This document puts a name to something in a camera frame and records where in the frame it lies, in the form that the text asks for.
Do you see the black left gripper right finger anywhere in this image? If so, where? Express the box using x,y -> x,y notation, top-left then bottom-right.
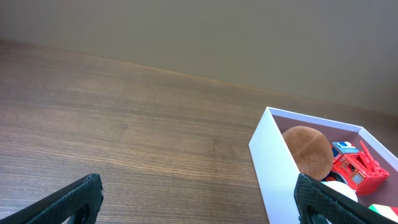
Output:
294,174 -> 395,224

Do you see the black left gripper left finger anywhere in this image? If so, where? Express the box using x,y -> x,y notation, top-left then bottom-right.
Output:
1,174 -> 104,224

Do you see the white cardboard box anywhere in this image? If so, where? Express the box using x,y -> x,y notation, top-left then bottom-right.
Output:
249,107 -> 397,223

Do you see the brown plush toy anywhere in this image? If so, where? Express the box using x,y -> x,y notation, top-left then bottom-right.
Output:
282,126 -> 334,180

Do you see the red toy fire truck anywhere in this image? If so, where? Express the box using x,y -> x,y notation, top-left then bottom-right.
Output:
323,141 -> 390,195

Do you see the white wooden rattle drum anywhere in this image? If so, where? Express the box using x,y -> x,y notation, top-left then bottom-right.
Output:
322,180 -> 358,202

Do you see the colourful two-by-two puzzle cube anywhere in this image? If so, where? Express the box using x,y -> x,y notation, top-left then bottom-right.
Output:
369,204 -> 398,223

